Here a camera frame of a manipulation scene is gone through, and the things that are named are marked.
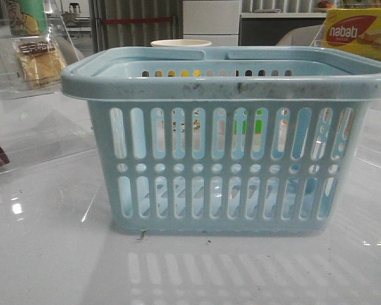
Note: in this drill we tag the packaged bread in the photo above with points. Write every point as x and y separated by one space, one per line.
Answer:
40 62

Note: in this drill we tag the white paper cup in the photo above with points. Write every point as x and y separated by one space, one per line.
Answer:
189 43

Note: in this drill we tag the green yellow cartoon package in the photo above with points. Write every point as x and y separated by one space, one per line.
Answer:
26 17

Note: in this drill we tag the yellow nabati wafer box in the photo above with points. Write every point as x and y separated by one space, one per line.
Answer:
365 18

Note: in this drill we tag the clear acrylic shelf left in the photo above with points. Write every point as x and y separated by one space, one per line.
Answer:
58 22

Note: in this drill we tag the clear acrylic stand right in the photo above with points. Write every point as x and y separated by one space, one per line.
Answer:
317 41

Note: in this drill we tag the white drawer cabinet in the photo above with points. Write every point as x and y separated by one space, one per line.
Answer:
214 21

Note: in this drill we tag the light blue plastic basket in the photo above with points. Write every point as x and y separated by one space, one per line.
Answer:
232 140

